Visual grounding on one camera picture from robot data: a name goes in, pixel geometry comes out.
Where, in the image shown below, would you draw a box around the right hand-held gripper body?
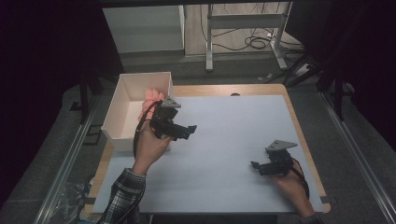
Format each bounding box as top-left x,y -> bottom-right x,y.
260,139 -> 299,177

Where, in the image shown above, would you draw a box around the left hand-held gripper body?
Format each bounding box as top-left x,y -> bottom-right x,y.
149,96 -> 188,142

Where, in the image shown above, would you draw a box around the pink glove red print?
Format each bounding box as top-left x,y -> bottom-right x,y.
137,87 -> 166,123

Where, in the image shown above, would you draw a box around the white storage box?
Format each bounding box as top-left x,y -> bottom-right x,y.
101,71 -> 176,152

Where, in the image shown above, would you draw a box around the person's right hand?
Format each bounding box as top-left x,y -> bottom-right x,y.
270,167 -> 308,209

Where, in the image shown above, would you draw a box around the person's left hand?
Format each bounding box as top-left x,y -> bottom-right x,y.
132,123 -> 174,175

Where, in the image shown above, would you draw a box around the pale blue table mat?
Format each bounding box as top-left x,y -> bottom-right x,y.
92,94 -> 325,215

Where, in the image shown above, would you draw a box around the black stand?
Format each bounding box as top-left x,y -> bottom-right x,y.
317,55 -> 357,122
69,74 -> 105,125

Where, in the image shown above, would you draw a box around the white cabinet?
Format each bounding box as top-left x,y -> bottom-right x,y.
102,4 -> 186,54

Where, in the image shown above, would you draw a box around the clear plastic bag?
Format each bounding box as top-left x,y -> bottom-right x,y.
56,181 -> 95,224

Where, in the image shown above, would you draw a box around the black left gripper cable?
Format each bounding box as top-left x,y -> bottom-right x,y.
133,100 -> 163,157

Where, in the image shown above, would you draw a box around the black red right gripper cable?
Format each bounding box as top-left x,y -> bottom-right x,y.
290,158 -> 311,200

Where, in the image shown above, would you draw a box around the aluminium rail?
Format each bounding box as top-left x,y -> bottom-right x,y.
319,91 -> 396,224
32,95 -> 101,224

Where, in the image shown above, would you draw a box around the black floor cables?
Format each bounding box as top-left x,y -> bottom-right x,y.
199,2 -> 305,53

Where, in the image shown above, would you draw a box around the grey metal desk frame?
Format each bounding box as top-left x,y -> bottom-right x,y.
205,1 -> 294,73

